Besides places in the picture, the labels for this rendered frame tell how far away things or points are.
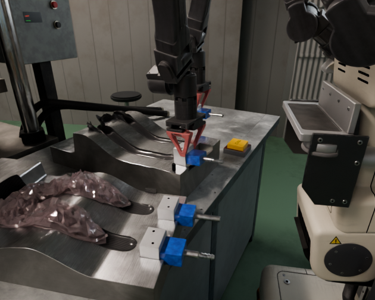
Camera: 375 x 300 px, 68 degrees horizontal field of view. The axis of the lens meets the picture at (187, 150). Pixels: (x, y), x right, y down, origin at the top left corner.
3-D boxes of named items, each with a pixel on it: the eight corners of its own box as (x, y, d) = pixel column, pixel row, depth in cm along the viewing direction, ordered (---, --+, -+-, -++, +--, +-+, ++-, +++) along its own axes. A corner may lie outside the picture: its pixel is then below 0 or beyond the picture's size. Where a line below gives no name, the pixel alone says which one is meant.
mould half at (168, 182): (218, 163, 94) (221, 126, 89) (180, 204, 74) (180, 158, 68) (107, 137, 116) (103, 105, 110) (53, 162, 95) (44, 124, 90)
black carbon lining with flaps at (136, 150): (194, 148, 89) (195, 119, 85) (168, 169, 76) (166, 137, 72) (112, 129, 104) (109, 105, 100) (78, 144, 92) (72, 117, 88)
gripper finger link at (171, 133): (166, 157, 73) (164, 122, 69) (180, 147, 78) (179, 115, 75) (190, 162, 70) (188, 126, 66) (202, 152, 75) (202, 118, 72)
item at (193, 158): (226, 167, 74) (226, 148, 72) (219, 175, 70) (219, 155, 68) (183, 159, 80) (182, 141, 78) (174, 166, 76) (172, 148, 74)
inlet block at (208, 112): (225, 121, 101) (225, 106, 99) (219, 125, 97) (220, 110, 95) (193, 116, 107) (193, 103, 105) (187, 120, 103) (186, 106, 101)
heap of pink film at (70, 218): (135, 197, 66) (133, 168, 63) (99, 253, 50) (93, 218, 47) (38, 186, 71) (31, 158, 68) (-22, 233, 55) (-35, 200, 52)
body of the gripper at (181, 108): (165, 128, 69) (162, 98, 66) (185, 117, 77) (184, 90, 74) (187, 131, 66) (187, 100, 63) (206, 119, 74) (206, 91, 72)
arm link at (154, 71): (166, 64, 58) (186, 41, 62) (128, 62, 65) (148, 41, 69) (184, 107, 67) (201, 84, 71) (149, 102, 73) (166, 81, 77)
